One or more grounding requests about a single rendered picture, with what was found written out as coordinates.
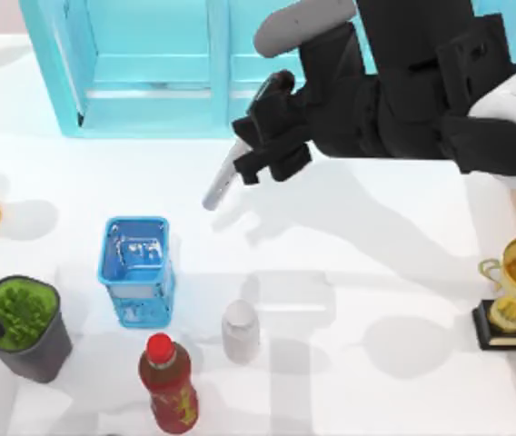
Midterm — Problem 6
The white bottle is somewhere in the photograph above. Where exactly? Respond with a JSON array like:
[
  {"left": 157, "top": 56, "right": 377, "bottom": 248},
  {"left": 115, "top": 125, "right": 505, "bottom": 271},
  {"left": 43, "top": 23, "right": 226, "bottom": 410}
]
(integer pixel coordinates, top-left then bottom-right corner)
[{"left": 221, "top": 299, "right": 261, "bottom": 364}]

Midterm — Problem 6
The red capped brown bottle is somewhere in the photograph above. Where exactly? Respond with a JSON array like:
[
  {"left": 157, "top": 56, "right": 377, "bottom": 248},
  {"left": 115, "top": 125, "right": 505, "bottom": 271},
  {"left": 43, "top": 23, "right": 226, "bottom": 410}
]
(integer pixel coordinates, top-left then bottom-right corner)
[{"left": 137, "top": 332, "right": 200, "bottom": 435}]

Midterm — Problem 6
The grey pot with green plant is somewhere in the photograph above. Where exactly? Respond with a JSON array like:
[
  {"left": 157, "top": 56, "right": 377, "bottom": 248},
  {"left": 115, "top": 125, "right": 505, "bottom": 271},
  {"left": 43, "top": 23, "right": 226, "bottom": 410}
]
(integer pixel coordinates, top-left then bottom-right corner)
[{"left": 0, "top": 274, "right": 74, "bottom": 384}]

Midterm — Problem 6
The pale grey bar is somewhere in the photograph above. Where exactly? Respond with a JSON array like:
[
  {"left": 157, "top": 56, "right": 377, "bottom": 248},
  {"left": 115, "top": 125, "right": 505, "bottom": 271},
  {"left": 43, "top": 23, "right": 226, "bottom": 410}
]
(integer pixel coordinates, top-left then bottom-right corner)
[{"left": 202, "top": 138, "right": 243, "bottom": 213}]

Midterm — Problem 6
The blue plastic basket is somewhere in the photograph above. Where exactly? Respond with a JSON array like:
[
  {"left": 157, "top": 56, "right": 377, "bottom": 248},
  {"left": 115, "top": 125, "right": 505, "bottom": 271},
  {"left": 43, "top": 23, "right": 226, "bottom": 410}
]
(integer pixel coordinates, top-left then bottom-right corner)
[{"left": 98, "top": 216, "right": 176, "bottom": 329}]

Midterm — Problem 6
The pale grey rounded box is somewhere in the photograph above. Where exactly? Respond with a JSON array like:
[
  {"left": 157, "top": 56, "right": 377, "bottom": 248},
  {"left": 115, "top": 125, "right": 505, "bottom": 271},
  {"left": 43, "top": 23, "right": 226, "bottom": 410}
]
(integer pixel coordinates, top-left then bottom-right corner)
[{"left": 253, "top": 0, "right": 357, "bottom": 59}]

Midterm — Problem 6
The light blue rack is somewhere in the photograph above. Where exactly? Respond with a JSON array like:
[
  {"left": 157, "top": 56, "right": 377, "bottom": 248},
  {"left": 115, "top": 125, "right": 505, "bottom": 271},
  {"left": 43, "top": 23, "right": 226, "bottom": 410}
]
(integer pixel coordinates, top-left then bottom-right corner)
[{"left": 18, "top": 0, "right": 516, "bottom": 140}]

